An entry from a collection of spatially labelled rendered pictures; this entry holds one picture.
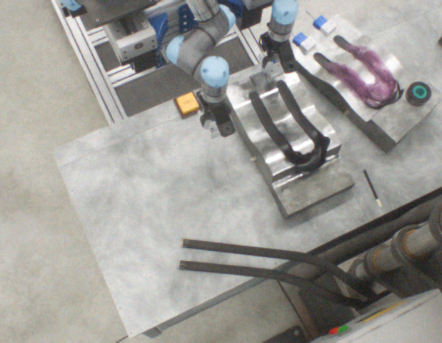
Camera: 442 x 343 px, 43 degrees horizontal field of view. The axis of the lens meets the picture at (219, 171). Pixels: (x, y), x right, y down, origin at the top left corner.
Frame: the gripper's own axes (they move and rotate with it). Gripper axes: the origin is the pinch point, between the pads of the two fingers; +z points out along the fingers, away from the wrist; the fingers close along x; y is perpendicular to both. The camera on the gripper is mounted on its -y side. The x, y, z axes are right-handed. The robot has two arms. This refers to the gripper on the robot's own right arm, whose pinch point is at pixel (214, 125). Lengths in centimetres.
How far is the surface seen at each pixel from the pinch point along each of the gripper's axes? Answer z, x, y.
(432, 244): -47, -22, -64
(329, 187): 8.9, -27.1, -33.2
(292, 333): 94, -8, -72
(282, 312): 95, -8, -62
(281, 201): 8.9, -10.1, -30.8
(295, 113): 7.2, -28.9, -5.3
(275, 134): 5.8, -18.5, -9.7
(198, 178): 15.0, 10.7, -9.9
